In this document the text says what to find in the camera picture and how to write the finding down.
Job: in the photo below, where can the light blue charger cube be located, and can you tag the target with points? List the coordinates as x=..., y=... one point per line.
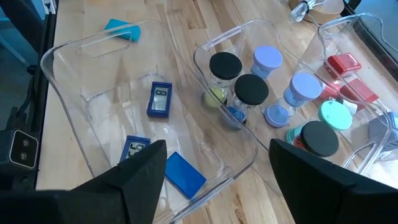
x=381, y=129

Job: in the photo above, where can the dark purple tray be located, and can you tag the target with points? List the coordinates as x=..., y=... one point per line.
x=134, y=147

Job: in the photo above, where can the red charger cube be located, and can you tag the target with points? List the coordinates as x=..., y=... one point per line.
x=359, y=90
x=342, y=63

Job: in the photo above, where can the black red sand timer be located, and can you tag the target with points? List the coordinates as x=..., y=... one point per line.
x=319, y=138

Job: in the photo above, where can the white charger cube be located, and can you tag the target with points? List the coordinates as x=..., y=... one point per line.
x=349, y=107

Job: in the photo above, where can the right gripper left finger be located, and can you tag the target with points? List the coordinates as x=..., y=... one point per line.
x=140, y=193

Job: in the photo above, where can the blue digital clock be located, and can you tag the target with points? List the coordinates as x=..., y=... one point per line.
x=159, y=99

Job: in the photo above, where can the clear plastic bin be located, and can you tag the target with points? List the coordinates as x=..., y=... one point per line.
x=242, y=34
x=109, y=77
x=373, y=46

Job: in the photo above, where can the black yellow sand timer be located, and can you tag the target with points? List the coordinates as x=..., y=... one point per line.
x=225, y=65

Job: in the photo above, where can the purple sand timer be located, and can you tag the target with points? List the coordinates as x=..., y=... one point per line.
x=267, y=57
x=306, y=86

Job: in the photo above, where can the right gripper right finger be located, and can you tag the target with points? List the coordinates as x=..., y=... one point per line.
x=314, y=193

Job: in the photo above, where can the teal sand timer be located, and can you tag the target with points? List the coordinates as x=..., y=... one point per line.
x=335, y=115

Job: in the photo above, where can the small table edge camera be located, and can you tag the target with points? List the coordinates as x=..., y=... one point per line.
x=21, y=149

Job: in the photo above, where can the silver metal bracket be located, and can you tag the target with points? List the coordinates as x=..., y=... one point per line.
x=49, y=6

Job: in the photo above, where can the black blue sand timer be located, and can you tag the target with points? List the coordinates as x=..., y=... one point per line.
x=251, y=89

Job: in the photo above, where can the teal rectangular block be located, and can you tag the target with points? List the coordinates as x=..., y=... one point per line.
x=122, y=28

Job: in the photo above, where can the black aluminium table frame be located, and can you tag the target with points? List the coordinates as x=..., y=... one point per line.
x=40, y=77

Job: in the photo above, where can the blue rectangular block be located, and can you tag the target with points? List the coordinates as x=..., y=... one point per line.
x=185, y=175

